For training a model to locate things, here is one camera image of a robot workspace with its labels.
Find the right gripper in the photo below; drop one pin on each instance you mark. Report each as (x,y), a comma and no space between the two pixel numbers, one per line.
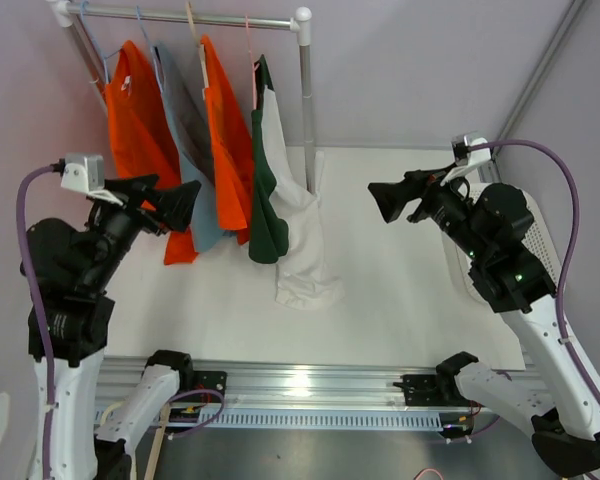
(391,198)

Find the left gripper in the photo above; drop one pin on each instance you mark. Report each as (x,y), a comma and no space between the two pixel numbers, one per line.
(176,203)

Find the orange t shirt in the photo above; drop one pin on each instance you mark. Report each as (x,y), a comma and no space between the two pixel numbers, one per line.
(231,149)
(140,138)

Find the green white t shirt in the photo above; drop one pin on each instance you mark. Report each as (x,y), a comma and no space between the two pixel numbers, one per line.
(286,229)

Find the grey blue t shirt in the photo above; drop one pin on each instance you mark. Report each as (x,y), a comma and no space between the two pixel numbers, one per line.
(191,137)

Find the wooden hanger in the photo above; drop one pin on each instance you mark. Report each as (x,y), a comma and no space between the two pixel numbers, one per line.
(199,47)

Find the pink wire hanger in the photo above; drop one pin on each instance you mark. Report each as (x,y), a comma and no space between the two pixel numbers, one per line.
(253,65)

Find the light blue wire hanger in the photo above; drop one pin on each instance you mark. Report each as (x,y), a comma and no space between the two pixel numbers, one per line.
(147,45)

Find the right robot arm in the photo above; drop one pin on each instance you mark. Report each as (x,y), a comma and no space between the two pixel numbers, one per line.
(564,429)

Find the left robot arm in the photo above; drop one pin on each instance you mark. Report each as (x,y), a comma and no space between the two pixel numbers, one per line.
(68,271)

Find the blue hanger far left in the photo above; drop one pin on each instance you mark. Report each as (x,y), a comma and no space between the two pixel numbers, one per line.
(104,58)

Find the white laundry basket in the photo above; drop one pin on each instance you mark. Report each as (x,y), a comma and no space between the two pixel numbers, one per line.
(537,240)

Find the clothes rack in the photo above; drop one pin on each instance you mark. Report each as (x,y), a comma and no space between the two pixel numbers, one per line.
(67,16)

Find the spare wooden hangers left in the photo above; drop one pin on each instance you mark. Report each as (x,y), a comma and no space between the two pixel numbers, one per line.
(158,438)

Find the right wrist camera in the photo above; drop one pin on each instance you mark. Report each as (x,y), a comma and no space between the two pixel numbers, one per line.
(470,152)

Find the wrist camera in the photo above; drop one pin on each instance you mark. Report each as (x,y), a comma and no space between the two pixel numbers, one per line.
(470,152)
(84,173)

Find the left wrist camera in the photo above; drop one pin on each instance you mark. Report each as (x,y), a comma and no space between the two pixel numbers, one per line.
(84,173)

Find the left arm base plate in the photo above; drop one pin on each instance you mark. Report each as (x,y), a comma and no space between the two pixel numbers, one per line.
(215,380)

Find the aluminium rail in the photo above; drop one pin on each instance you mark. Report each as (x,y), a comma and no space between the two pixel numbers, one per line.
(293,386)

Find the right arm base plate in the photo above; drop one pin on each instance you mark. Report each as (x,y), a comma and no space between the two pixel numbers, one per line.
(422,390)

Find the white cable duct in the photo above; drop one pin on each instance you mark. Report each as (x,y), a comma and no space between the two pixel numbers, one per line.
(401,420)

